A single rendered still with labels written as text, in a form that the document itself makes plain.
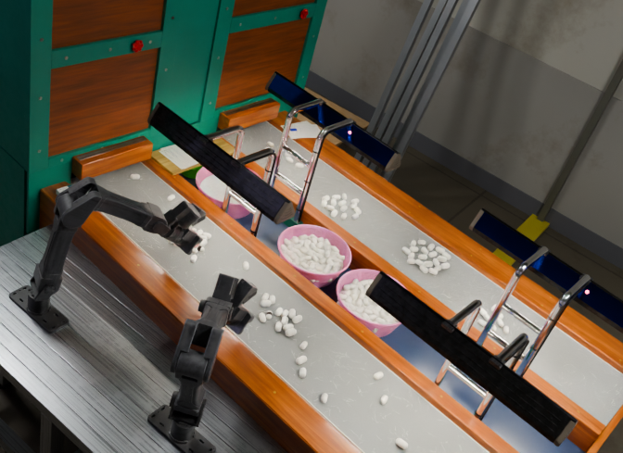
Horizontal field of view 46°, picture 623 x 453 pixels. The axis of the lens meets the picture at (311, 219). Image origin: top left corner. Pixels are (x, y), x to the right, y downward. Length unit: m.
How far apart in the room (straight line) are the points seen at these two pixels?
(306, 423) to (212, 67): 1.43
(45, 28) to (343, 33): 3.02
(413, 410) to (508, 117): 2.73
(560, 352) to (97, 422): 1.52
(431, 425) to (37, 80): 1.56
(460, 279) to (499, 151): 2.07
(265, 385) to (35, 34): 1.21
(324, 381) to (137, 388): 0.53
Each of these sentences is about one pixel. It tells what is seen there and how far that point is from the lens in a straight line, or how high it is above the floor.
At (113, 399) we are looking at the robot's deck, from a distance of 2.14.
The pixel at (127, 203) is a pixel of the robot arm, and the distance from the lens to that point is 2.13.
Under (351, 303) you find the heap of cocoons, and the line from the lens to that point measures 2.48.
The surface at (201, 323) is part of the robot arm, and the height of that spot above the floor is 1.10.
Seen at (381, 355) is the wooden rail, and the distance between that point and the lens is 2.30.
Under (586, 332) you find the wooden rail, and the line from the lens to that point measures 2.78.
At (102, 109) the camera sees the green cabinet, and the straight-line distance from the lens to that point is 2.63.
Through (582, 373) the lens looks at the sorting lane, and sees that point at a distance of 2.65.
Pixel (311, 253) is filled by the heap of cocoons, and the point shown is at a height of 0.74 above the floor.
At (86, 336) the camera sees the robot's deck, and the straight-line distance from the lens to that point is 2.28.
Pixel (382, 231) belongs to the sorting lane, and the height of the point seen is 0.74.
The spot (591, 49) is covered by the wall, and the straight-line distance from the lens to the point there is 4.40.
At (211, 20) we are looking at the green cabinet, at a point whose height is 1.27.
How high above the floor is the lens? 2.36
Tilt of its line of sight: 36 degrees down
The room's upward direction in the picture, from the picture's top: 17 degrees clockwise
